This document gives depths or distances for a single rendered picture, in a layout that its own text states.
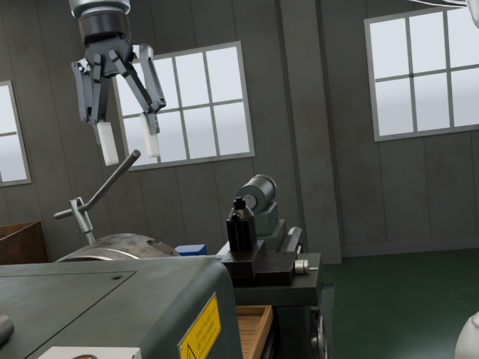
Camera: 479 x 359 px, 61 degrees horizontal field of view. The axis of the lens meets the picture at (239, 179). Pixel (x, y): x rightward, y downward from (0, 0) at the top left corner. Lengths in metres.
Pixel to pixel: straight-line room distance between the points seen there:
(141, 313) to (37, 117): 4.52
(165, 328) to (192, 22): 3.93
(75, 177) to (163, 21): 1.88
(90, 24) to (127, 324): 0.46
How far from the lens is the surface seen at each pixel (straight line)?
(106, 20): 0.68
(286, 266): 1.26
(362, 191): 4.05
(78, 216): 0.76
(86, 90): 0.72
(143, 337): 0.34
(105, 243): 0.74
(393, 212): 4.14
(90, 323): 0.39
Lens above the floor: 1.41
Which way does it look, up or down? 7 degrees down
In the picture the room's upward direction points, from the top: 8 degrees counter-clockwise
